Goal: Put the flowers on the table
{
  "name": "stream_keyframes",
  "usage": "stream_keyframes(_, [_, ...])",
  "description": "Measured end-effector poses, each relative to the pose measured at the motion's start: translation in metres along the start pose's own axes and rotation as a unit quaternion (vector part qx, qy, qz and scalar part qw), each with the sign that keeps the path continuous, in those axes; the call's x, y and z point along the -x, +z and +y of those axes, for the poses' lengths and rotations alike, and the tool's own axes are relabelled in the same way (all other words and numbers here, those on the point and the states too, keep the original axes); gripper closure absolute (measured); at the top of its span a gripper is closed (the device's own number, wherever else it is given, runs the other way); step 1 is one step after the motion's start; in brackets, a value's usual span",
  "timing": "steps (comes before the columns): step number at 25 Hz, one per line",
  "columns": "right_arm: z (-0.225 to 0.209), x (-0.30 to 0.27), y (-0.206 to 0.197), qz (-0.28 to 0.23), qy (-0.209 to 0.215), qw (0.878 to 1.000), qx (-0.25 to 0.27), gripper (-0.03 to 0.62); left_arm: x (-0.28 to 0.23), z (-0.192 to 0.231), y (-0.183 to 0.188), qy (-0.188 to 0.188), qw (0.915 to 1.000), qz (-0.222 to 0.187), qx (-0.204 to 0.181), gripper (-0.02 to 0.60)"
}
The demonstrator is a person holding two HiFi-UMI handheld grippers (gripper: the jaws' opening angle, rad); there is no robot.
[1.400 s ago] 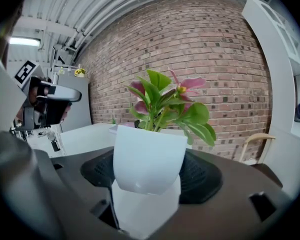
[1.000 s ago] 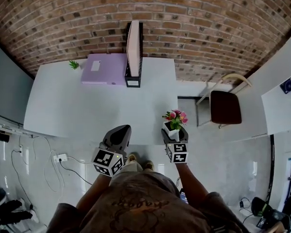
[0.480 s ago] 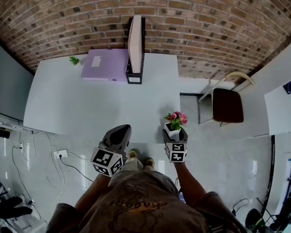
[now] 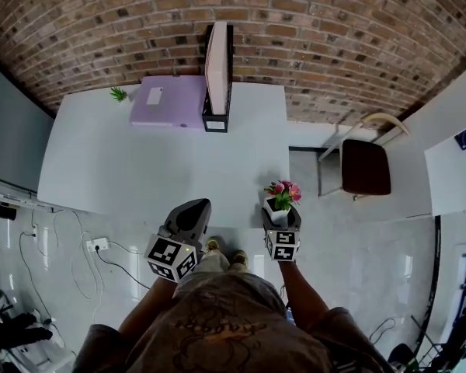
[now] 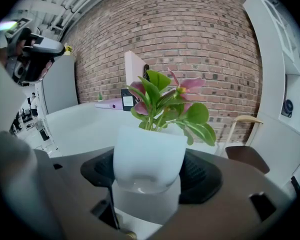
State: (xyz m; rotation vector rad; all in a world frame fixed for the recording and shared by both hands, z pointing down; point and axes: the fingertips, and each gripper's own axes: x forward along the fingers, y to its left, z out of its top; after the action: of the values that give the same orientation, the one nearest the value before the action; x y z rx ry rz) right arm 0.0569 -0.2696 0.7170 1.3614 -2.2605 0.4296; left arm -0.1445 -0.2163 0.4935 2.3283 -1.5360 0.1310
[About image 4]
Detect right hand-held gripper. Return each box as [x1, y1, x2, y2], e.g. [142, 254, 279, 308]
[261, 207, 303, 263]

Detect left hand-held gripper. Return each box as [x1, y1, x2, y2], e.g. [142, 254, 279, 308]
[143, 197, 213, 284]

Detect pink flowers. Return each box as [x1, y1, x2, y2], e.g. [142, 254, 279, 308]
[263, 180, 303, 227]

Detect person's left forearm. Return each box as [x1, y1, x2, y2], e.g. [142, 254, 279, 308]
[117, 274, 180, 334]

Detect person's right forearm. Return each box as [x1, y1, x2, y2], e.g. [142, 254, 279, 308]
[276, 260, 332, 333]

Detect person's beige trousers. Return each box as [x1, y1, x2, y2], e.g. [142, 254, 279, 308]
[177, 246, 253, 285]

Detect white table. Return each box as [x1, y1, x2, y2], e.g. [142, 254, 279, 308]
[37, 82, 290, 229]

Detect white power strip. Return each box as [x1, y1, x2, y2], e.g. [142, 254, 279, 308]
[85, 236, 111, 253]

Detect black file holder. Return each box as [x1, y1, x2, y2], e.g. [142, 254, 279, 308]
[201, 23, 235, 134]

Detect brown seat white chair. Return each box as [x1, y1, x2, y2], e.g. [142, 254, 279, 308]
[317, 112, 411, 202]

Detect person's grey printed shirt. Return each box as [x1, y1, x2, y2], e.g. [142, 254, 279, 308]
[72, 269, 395, 373]

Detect purple flat box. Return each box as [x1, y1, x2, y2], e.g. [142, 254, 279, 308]
[129, 75, 207, 131]

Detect small green potted plant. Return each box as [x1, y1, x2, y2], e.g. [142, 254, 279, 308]
[109, 85, 137, 104]

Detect pink folder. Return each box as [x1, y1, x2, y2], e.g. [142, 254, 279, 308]
[203, 21, 228, 117]

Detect white side desk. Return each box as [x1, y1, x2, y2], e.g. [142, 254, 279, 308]
[423, 118, 466, 218]

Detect black cylindrical container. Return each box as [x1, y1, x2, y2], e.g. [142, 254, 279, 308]
[0, 200, 18, 221]

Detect black metal stand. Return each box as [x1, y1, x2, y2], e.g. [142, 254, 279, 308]
[388, 285, 466, 373]

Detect white cable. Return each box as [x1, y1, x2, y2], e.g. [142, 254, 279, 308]
[52, 209, 110, 326]

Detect long black floor cable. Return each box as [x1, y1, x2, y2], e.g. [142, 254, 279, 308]
[405, 215, 443, 355]

